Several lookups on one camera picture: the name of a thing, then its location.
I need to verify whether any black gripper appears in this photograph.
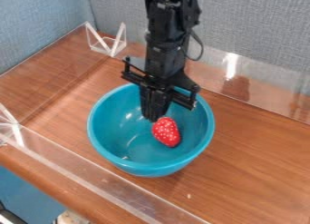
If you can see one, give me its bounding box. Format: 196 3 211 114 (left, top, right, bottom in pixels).
123 37 200 122

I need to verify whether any red toy strawberry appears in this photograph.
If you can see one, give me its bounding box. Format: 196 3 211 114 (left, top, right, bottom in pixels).
151 117 180 148

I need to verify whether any blue plastic bowl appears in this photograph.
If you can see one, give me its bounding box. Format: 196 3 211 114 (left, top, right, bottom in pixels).
87 83 215 178

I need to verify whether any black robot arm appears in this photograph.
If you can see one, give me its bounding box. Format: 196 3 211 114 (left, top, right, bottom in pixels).
123 0 200 122

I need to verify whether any clear acrylic back barrier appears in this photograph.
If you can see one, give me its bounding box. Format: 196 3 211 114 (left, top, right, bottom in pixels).
113 31 310 126

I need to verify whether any clear acrylic barrier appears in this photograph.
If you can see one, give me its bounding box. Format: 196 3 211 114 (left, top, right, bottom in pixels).
113 31 310 126
0 125 211 224

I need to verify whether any clear acrylic front barrier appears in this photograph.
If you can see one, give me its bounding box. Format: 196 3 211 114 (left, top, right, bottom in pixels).
0 125 211 224

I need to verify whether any clear acrylic corner bracket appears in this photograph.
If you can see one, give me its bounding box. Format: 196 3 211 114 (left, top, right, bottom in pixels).
84 22 127 57

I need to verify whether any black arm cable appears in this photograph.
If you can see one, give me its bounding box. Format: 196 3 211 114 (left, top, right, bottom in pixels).
179 29 206 63

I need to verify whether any clear acrylic left bracket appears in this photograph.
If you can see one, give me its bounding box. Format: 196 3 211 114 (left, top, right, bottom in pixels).
0 103 24 147

